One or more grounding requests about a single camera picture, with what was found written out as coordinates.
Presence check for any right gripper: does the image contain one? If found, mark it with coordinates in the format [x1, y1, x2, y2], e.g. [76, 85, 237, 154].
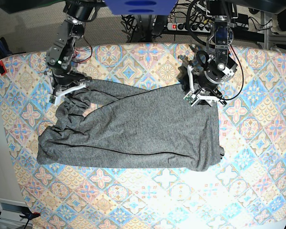
[47, 70, 92, 105]

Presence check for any blue handled clamp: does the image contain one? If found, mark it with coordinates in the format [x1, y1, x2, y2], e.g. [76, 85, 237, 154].
[0, 37, 12, 57]

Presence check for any patterned tablecloth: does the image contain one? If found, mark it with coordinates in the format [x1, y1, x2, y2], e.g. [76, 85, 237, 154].
[0, 47, 286, 229]

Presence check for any grey t-shirt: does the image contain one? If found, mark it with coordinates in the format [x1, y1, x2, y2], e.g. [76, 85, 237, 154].
[37, 80, 225, 171]

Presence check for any aluminium frame post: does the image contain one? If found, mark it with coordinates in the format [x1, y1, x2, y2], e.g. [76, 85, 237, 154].
[260, 11, 273, 50]

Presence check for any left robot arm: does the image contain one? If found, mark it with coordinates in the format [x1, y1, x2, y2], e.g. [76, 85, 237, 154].
[182, 0, 238, 106]

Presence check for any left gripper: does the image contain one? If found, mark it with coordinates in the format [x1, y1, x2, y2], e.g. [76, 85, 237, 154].
[181, 64, 227, 106]

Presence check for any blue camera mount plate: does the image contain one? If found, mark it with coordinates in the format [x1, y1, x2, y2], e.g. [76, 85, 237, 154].
[104, 0, 177, 15]

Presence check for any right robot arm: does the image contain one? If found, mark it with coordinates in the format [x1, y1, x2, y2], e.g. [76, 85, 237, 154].
[45, 0, 102, 106]

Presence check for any black clamp lower left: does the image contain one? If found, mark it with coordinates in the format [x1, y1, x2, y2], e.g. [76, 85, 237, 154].
[0, 209, 41, 221]

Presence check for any power strip with red switch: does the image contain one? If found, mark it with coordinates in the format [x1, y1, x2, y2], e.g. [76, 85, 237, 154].
[166, 21, 212, 33]

